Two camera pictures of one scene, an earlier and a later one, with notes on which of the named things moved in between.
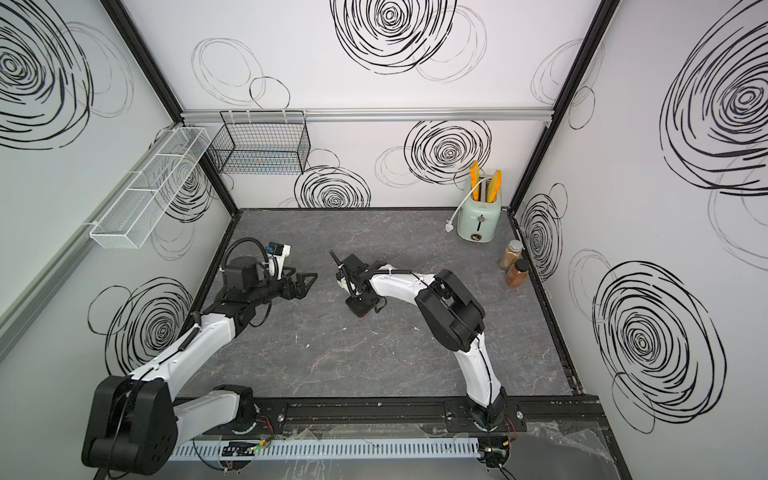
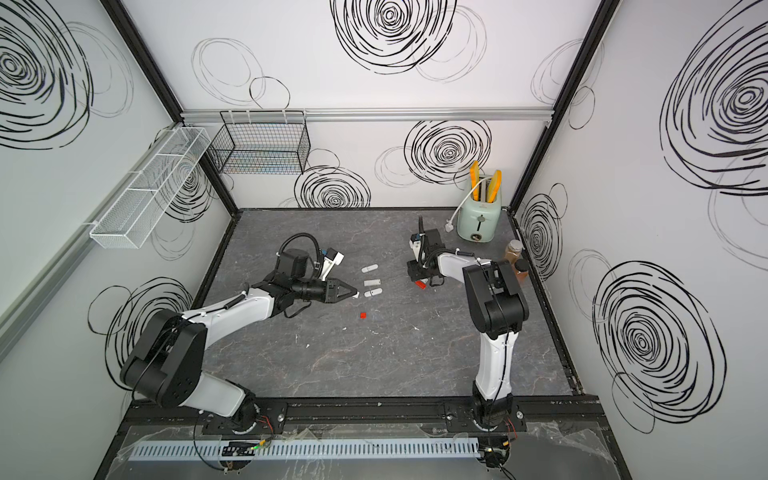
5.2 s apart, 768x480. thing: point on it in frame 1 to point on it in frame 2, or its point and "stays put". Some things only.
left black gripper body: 285,290 to 321,291
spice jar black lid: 518,273 stays put
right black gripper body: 358,305 to 418,270
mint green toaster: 479,220 stays put
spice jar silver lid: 511,253 stays put
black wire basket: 261,143 stays put
